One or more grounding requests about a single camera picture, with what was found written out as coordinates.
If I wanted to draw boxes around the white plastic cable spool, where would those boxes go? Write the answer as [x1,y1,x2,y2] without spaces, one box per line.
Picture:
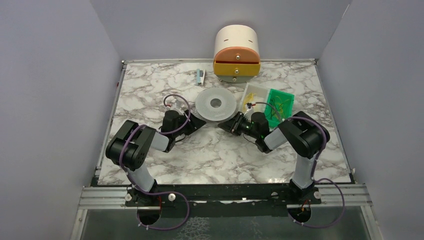
[195,87,237,122]

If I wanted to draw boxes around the white plastic bin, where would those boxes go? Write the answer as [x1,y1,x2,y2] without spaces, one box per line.
[238,83,271,113]

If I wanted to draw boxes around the green plastic bin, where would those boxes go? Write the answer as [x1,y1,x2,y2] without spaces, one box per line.
[264,89,295,128]

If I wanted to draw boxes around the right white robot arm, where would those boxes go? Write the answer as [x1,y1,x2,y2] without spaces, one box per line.
[218,111,331,200]

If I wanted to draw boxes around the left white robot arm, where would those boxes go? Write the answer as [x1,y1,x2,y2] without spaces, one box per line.
[105,109,207,196]

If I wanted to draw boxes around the small teal white clip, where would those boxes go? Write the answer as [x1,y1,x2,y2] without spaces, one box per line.
[196,68,206,86]

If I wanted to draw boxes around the cream mini drawer cabinet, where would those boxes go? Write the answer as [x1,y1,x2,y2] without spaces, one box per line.
[212,24,261,84]

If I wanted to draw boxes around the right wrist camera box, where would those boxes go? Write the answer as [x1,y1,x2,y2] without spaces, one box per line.
[244,102,256,115]

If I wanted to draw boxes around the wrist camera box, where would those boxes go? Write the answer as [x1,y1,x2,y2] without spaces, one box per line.
[244,102,256,115]
[169,103,185,115]

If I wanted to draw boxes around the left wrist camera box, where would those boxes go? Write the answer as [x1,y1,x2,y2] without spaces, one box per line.
[169,103,185,115]

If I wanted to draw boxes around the yellow cable in white bin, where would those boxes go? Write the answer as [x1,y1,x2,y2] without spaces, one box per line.
[244,92,259,112]

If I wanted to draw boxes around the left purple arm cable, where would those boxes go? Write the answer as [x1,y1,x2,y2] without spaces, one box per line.
[118,94,192,200]

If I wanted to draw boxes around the yellow and black cables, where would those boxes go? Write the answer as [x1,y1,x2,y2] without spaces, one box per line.
[268,96,292,122]

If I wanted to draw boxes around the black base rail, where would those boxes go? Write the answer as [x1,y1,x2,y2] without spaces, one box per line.
[89,177,322,220]

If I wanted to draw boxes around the aluminium table frame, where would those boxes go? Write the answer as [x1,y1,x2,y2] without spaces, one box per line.
[69,59,375,240]

